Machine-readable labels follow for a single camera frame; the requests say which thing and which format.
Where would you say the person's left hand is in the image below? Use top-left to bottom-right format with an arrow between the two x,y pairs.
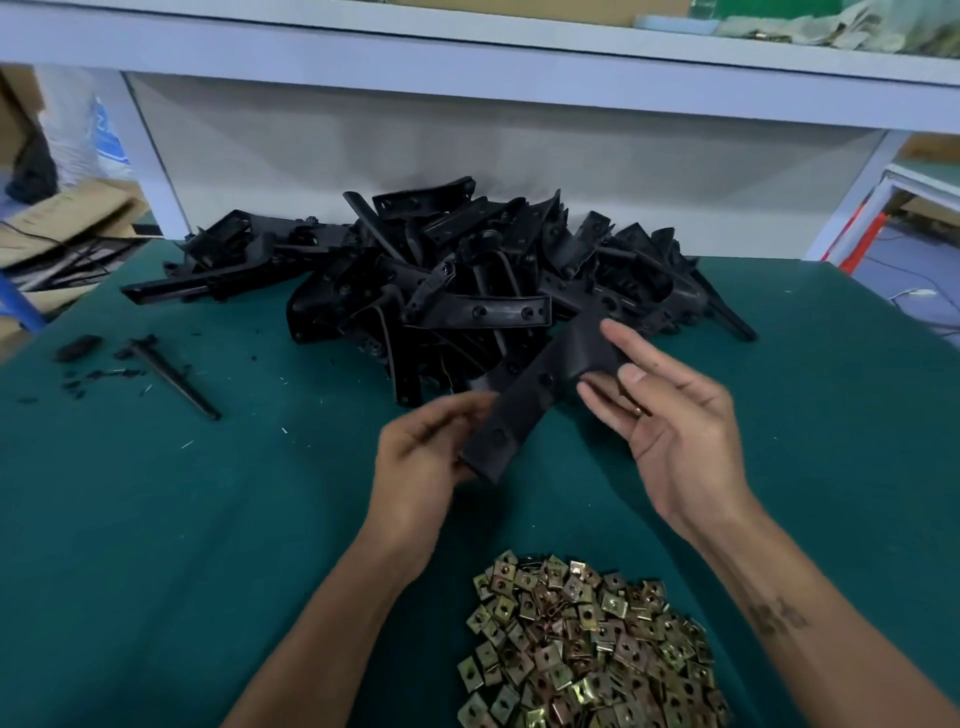
360,390 -> 500,584

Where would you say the person's right hand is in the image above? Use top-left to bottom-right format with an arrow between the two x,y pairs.
577,318 -> 759,545

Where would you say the pile of black plastic brackets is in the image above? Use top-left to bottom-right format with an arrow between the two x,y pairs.
120,177 -> 756,407

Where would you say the pile of brass clip nuts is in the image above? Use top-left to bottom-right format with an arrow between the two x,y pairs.
454,550 -> 732,728

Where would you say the person's left forearm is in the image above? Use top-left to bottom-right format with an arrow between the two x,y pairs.
225,532 -> 429,728

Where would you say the person's right forearm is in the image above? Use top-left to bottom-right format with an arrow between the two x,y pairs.
693,495 -> 960,728

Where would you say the green table cloth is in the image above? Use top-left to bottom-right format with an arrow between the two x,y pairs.
0,240 -> 960,728

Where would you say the thin black plastic strip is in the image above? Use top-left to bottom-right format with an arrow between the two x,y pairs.
127,334 -> 222,422

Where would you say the small black plastic scrap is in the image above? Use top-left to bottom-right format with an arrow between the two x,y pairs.
55,334 -> 107,365

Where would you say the white shelf beam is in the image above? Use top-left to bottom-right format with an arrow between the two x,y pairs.
0,0 -> 960,134

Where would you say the brown cardboard piece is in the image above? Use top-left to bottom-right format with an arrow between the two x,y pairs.
0,180 -> 144,317

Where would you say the white crumpled plastic bag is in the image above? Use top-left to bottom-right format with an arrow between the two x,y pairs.
780,0 -> 960,56

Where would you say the white printed sack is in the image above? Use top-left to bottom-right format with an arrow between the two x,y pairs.
37,67 -> 137,189

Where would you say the black bag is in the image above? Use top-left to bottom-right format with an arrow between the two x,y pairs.
7,127 -> 62,204

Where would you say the white metal rack frame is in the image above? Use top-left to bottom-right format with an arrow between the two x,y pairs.
810,132 -> 960,279

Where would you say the white metal post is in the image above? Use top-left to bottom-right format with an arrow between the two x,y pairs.
90,67 -> 194,242

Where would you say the blue metal frame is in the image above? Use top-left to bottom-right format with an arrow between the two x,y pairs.
0,270 -> 47,335

